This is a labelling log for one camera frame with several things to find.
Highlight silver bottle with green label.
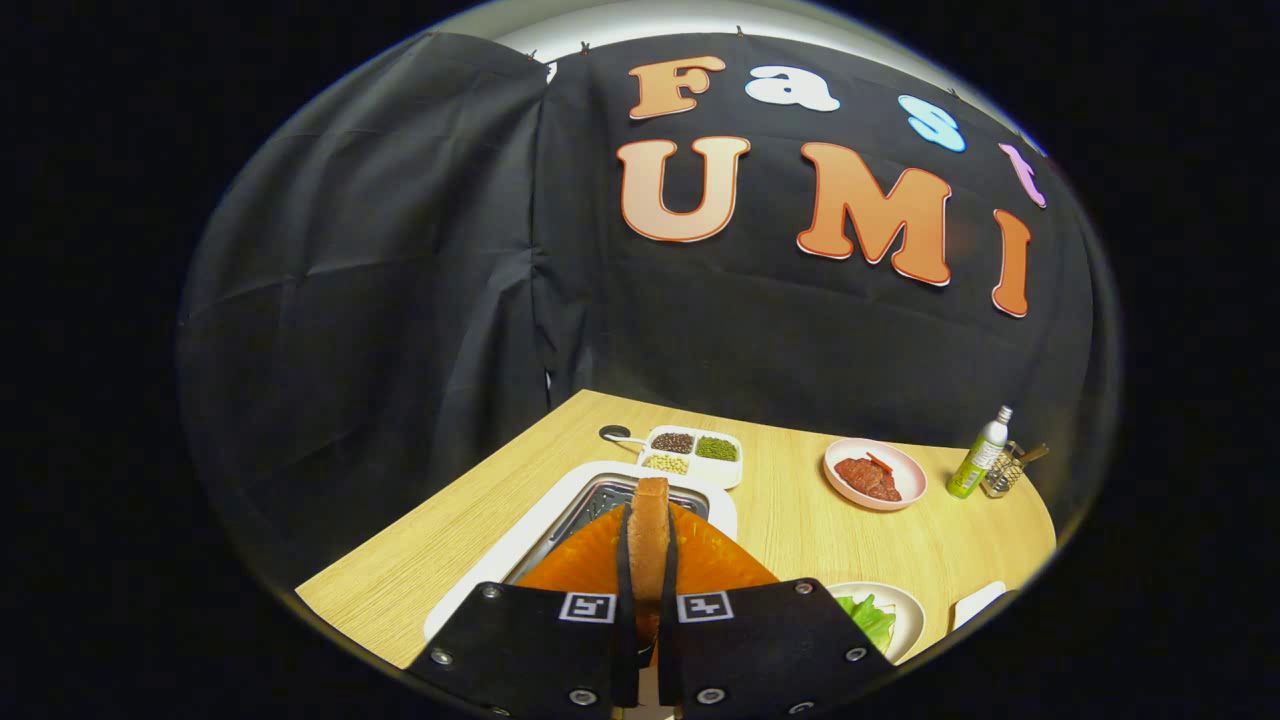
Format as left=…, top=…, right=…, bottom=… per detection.
left=947, top=405, right=1013, bottom=499

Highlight toasted bread slice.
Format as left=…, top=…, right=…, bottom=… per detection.
left=630, top=477, right=672, bottom=646

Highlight white toaster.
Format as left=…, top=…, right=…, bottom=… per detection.
left=425, top=462, right=739, bottom=641

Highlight green lettuce leaf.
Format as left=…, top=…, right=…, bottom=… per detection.
left=835, top=594, right=897, bottom=653

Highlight white divided condiment dish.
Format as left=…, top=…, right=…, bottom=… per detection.
left=637, top=425, right=744, bottom=490

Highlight round white plate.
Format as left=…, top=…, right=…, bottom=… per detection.
left=825, top=582, right=926, bottom=666

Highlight square white plate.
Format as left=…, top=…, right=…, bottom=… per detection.
left=953, top=582, right=1007, bottom=631

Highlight pink plate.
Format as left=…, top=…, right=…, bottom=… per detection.
left=823, top=438, right=928, bottom=512

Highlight metal wire utensil holder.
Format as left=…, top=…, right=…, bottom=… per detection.
left=982, top=440, right=1031, bottom=498

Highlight black backdrop cloth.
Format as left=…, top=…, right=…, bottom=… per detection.
left=178, top=30, right=1119, bottom=591

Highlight dark red meat pieces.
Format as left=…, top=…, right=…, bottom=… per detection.
left=835, top=455, right=903, bottom=503

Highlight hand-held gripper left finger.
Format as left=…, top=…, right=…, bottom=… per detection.
left=405, top=500, right=641, bottom=720

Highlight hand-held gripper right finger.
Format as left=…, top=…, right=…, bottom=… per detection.
left=660, top=503, right=896, bottom=720

